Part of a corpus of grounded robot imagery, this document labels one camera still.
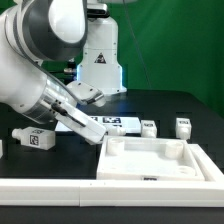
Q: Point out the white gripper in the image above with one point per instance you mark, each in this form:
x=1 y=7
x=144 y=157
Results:
x=79 y=122

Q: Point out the white square tabletop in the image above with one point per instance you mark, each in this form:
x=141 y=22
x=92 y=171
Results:
x=156 y=159

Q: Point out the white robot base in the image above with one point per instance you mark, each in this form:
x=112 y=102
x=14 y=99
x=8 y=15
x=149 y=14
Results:
x=99 y=66

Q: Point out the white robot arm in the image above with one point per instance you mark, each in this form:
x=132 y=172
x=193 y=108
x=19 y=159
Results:
x=34 y=31

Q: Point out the white marker sheet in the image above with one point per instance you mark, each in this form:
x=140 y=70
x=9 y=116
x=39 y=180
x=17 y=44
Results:
x=132 y=125

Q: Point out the white L-shaped fence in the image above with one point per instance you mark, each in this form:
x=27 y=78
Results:
x=58 y=192

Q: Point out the white part left edge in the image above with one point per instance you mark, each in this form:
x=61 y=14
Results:
x=1 y=148

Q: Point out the black camera on stand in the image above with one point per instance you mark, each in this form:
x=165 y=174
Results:
x=97 y=10

